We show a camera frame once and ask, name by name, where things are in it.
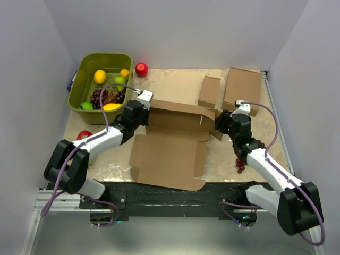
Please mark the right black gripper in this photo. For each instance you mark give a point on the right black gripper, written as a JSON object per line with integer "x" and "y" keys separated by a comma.
{"x": 221, "y": 121}

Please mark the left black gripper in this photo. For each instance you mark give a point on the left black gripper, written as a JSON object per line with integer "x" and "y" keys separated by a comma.
{"x": 146, "y": 112}

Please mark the cardboard paper box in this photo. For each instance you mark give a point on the cardboard paper box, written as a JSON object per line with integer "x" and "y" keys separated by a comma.
{"x": 172, "y": 152}

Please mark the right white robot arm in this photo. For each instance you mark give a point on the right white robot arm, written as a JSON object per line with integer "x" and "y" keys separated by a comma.
{"x": 295, "y": 204}

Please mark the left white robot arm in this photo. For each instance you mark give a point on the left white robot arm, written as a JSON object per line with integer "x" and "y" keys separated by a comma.
{"x": 68, "y": 165}

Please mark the small folded cardboard box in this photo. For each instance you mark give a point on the small folded cardboard box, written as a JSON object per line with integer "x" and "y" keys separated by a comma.
{"x": 209, "y": 92}

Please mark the large folded cardboard box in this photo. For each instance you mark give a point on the large folded cardboard box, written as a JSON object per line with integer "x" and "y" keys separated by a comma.
{"x": 241, "y": 85}

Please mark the yellow mango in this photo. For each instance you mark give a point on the yellow mango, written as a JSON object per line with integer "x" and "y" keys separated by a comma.
{"x": 111, "y": 106}

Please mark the dark grapes in basket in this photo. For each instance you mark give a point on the dark grapes in basket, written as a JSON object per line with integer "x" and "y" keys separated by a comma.
{"x": 108, "y": 97}

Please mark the green pear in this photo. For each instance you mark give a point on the green pear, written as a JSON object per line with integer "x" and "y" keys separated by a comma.
{"x": 120, "y": 80}

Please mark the red grapes on table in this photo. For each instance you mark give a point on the red grapes on table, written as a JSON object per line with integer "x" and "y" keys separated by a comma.
{"x": 240, "y": 164}

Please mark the small orange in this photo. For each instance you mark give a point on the small orange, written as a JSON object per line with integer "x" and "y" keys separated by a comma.
{"x": 125, "y": 73}

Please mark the red apple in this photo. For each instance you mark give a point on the red apple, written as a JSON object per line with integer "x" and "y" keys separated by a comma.
{"x": 141, "y": 69}

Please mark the green lime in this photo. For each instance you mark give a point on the green lime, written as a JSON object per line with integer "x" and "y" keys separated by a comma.
{"x": 86, "y": 106}

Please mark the yellow lemon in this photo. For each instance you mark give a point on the yellow lemon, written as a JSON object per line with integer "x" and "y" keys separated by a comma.
{"x": 99, "y": 77}

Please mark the red dragon fruit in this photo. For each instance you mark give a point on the red dragon fruit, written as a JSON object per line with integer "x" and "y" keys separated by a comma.
{"x": 83, "y": 135}

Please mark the green plastic basket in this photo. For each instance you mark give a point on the green plastic basket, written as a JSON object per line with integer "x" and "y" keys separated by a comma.
{"x": 84, "y": 85}

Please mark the purple white booklet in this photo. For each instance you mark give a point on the purple white booklet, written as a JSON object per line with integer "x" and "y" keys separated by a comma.
{"x": 71, "y": 82}

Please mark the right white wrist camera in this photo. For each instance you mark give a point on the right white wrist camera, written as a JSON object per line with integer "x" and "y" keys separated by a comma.
{"x": 242, "y": 107}

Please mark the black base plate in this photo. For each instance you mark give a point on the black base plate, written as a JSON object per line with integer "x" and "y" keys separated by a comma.
{"x": 214, "y": 200}

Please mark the right aluminium rail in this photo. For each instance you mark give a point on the right aluminium rail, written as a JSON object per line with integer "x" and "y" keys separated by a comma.
{"x": 317, "y": 233}

